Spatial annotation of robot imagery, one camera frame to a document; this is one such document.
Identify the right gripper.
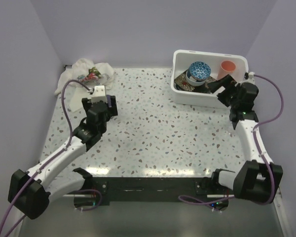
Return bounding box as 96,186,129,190
207,75,240,108

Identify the purple plastic cup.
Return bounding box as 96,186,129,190
106,95,115,108

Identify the orange plastic cup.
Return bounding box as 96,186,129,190
217,60,236,80

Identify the blue patterned small bowl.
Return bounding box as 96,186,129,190
188,61,211,81

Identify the cream bowl blue pattern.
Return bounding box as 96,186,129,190
185,70,206,87

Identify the black floral square plate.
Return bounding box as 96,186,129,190
174,72,217,94

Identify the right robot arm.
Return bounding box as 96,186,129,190
208,73,283,204

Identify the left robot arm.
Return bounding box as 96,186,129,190
8,95,118,220

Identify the white plastic bin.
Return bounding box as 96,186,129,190
170,50,249,109

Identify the white floral cloth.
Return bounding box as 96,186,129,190
54,58,115,112

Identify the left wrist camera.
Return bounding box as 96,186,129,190
91,85,108,103

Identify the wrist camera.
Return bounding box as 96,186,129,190
244,72,255,84
91,85,108,103

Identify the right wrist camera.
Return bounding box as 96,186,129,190
244,72,255,84

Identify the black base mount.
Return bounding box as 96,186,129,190
74,177,233,210

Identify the aluminium frame rail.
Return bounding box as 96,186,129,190
273,187,282,206

